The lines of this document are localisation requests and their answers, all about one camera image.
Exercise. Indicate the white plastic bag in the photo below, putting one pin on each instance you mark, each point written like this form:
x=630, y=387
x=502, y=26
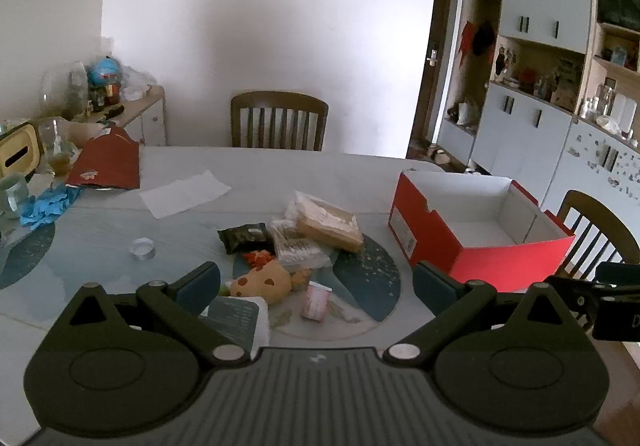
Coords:
x=137, y=83

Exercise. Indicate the large glass jar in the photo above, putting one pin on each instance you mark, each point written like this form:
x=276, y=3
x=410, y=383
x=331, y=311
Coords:
x=62, y=91

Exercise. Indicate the clear tape roll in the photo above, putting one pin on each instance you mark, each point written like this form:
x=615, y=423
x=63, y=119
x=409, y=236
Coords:
x=142, y=249

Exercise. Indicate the pale green mug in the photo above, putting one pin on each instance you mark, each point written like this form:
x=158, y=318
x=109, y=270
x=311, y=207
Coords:
x=12, y=193

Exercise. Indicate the red paper bag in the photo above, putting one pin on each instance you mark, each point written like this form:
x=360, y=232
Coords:
x=105, y=161

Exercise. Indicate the tall white wall cabinet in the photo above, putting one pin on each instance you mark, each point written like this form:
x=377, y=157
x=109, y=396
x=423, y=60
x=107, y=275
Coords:
x=545, y=1

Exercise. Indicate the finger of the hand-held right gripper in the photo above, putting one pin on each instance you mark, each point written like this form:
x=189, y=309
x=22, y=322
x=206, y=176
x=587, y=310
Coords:
x=575, y=296
x=620, y=272

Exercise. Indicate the yellow tissue box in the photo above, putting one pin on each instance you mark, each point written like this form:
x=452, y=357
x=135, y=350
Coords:
x=17, y=151

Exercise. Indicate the brown door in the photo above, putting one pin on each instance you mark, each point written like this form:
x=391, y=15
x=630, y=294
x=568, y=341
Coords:
x=441, y=26

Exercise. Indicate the blue globe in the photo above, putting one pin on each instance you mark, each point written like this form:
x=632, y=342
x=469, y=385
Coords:
x=105, y=71

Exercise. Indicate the wooden sideboard with white doors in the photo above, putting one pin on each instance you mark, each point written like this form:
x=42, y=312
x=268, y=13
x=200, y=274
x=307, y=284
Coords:
x=147, y=118

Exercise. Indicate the clear box with beige contents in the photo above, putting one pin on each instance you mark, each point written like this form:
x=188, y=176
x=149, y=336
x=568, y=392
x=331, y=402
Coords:
x=330, y=223

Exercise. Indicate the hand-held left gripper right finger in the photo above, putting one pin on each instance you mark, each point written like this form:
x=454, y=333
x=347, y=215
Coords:
x=434, y=287

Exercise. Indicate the black remote control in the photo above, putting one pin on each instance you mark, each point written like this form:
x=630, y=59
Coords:
x=111, y=112

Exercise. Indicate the pair of slippers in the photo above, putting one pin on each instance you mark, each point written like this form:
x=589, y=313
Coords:
x=440, y=155

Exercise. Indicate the dark snack packet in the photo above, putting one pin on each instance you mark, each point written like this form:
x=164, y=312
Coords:
x=245, y=236

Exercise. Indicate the wooden slatted chair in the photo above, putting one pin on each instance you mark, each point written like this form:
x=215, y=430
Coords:
x=280, y=103

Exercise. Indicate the red hanging ornament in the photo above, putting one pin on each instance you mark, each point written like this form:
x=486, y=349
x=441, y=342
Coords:
x=466, y=43

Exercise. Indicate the cotton swab pack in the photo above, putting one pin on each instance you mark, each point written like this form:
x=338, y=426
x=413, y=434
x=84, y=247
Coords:
x=300, y=246

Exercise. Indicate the white paper sheet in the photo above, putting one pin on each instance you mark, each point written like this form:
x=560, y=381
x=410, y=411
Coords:
x=185, y=193

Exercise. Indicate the glass pitcher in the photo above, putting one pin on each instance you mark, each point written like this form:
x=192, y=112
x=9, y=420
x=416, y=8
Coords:
x=55, y=146

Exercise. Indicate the pink yogurt cup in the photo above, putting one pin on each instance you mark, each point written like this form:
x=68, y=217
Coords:
x=316, y=301

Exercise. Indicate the wooden chair with black seat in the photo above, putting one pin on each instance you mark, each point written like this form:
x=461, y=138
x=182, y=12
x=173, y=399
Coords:
x=590, y=211

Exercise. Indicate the red cardboard box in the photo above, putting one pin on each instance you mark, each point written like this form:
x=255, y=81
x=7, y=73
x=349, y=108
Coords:
x=480, y=271

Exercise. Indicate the blue crumpled cloth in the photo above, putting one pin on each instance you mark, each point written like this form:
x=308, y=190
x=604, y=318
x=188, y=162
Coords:
x=47, y=208

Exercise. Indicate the yellow spotted plush toy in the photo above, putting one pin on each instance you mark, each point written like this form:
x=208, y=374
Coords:
x=262, y=282

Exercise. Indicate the white appliance with stickers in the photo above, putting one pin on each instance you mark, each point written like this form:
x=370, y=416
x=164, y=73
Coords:
x=595, y=171

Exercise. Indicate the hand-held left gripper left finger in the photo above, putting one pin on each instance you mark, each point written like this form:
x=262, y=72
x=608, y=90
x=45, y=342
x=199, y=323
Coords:
x=200, y=285

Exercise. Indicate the small orange toy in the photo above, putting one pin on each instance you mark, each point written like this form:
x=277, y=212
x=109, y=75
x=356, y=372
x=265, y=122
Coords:
x=257, y=257

